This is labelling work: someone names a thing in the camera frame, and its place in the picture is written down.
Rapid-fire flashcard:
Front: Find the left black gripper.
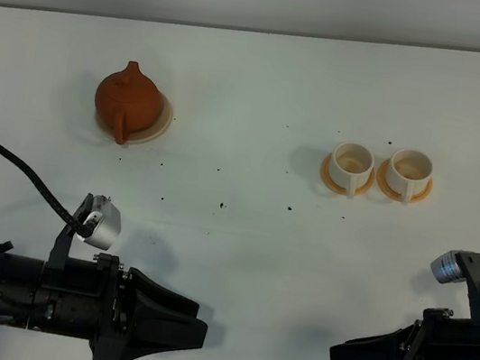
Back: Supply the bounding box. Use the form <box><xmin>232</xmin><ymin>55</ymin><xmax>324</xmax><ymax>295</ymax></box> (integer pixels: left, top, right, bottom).
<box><xmin>30</xmin><ymin>253</ymin><xmax>208</xmax><ymax>360</ymax></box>

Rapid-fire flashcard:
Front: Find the brown clay teapot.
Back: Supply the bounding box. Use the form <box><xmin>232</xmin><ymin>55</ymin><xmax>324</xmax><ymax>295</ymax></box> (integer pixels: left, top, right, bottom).
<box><xmin>94</xmin><ymin>60</ymin><xmax>163</xmax><ymax>145</ymax></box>

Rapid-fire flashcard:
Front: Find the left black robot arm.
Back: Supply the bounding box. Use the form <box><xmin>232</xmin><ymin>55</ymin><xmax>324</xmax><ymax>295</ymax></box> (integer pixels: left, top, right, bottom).
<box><xmin>0</xmin><ymin>243</ymin><xmax>208</xmax><ymax>360</ymax></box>

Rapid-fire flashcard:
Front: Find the cream teapot saucer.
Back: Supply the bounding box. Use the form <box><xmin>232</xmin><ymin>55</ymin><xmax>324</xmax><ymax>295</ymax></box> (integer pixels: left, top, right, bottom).
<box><xmin>94</xmin><ymin>95</ymin><xmax>174</xmax><ymax>144</ymax></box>

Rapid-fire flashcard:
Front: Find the right orange cup saucer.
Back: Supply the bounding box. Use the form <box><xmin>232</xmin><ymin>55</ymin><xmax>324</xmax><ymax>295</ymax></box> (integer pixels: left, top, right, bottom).
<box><xmin>376</xmin><ymin>160</ymin><xmax>433</xmax><ymax>204</ymax></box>

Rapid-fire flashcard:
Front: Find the orange cup saucer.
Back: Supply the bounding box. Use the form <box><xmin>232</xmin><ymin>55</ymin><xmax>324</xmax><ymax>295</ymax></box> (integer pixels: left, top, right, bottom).
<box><xmin>376</xmin><ymin>160</ymin><xmax>433</xmax><ymax>204</ymax></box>
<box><xmin>319</xmin><ymin>154</ymin><xmax>375</xmax><ymax>198</ymax></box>

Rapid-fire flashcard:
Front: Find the right white teacup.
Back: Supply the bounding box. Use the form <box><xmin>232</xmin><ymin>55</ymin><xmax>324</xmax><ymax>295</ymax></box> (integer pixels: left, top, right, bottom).
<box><xmin>385</xmin><ymin>149</ymin><xmax>433</xmax><ymax>205</ymax></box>

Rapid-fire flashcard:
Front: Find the white teacup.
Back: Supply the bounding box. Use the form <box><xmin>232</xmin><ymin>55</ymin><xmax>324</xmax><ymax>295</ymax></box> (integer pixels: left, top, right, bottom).
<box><xmin>385</xmin><ymin>149</ymin><xmax>433</xmax><ymax>205</ymax></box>
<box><xmin>329</xmin><ymin>143</ymin><xmax>374</xmax><ymax>193</ymax></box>

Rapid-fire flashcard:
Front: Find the left orange cup saucer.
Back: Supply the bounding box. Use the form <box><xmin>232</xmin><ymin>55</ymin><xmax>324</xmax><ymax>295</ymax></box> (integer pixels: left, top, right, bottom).
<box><xmin>319</xmin><ymin>154</ymin><xmax>375</xmax><ymax>198</ymax></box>

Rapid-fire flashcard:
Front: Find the left white teacup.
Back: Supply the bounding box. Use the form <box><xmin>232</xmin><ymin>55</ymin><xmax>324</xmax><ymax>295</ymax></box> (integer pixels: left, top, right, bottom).
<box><xmin>329</xmin><ymin>143</ymin><xmax>374</xmax><ymax>193</ymax></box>

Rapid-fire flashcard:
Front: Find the black braided camera cable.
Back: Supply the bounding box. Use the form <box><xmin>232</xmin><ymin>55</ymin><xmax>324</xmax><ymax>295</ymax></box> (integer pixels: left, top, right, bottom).
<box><xmin>0</xmin><ymin>138</ymin><xmax>97</xmax><ymax>239</ymax></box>

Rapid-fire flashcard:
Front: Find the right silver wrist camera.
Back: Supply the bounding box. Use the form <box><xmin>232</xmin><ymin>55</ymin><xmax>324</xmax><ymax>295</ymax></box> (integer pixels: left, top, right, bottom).
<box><xmin>430</xmin><ymin>250</ymin><xmax>480</xmax><ymax>284</ymax></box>

